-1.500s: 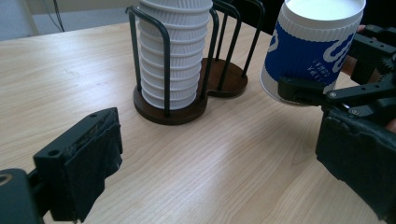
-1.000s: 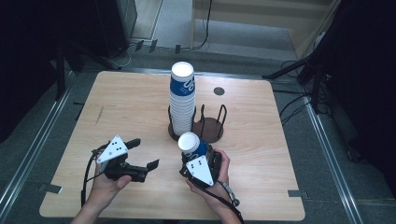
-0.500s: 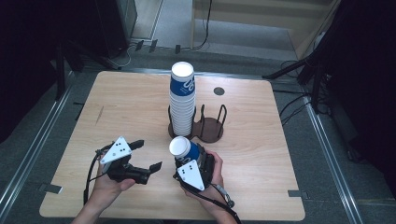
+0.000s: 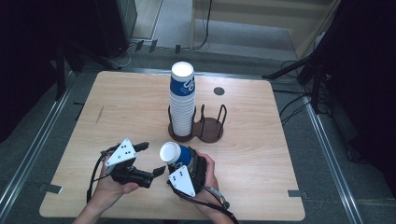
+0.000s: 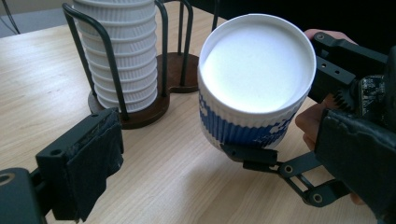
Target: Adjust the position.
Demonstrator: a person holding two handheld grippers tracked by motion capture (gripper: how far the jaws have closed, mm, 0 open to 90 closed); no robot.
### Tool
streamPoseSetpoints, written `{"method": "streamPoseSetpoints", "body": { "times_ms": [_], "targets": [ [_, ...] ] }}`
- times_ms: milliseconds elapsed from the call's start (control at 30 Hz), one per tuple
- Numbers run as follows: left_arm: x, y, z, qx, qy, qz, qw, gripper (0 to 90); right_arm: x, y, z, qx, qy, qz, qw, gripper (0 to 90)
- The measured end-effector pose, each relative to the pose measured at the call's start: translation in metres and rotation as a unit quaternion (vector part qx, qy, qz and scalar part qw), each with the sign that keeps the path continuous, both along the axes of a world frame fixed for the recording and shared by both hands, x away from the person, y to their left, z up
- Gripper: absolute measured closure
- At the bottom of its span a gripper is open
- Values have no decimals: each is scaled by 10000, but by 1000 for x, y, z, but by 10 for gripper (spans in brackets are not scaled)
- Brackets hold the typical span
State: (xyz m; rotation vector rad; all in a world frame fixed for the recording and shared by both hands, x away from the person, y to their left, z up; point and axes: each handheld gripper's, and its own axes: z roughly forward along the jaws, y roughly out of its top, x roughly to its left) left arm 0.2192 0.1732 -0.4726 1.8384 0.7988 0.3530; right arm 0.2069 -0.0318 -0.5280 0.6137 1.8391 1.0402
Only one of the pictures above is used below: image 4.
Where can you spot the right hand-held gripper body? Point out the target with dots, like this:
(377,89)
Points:
(183,182)

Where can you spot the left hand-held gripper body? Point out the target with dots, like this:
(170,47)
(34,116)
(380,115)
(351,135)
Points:
(122,155)

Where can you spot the blue white paper cup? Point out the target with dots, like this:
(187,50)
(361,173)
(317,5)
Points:
(174,154)

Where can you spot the dark wooden cup holder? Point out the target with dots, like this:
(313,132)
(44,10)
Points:
(211,130)

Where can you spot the stack of paper cups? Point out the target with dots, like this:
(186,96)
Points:
(182,102)

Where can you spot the person's right hand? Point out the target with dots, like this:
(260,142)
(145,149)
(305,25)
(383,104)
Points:
(211,174)

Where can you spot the person's left hand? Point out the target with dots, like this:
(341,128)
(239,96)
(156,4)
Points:
(109,189)

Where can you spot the grey tape strip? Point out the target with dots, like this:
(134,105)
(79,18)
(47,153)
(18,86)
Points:
(297,193)
(51,188)

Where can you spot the dark cabinet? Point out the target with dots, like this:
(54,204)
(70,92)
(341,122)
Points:
(115,25)

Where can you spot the black tripod leg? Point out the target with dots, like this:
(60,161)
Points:
(286,70)

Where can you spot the black equipment stand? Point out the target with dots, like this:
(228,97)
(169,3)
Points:
(316,90)

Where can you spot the beige wooden partition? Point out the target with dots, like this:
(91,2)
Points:
(249,18)

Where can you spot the metal floor rail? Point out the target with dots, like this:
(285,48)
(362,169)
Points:
(330,161)
(34,137)

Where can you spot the black stand frame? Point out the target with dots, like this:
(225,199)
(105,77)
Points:
(60,71)

